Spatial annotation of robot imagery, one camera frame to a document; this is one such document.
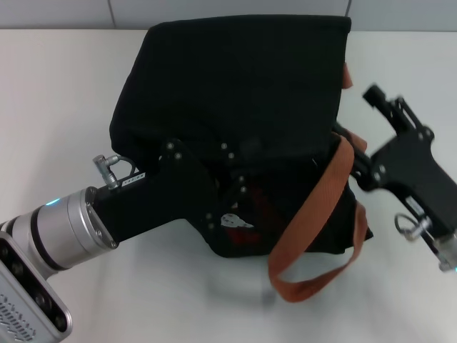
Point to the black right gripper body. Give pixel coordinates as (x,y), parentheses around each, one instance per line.
(414,168)

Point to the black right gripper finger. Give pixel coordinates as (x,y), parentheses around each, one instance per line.
(360,166)
(400,114)

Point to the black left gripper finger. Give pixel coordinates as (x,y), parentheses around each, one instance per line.
(241,184)
(228,150)

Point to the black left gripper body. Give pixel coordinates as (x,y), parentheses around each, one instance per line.
(160,200)

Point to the black fabric food bag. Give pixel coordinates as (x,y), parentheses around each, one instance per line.
(232,78)

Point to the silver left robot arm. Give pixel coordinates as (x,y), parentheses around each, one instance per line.
(60,225)

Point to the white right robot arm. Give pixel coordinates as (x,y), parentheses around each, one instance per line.
(448,250)

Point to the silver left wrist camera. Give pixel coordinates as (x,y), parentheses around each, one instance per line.
(21,303)

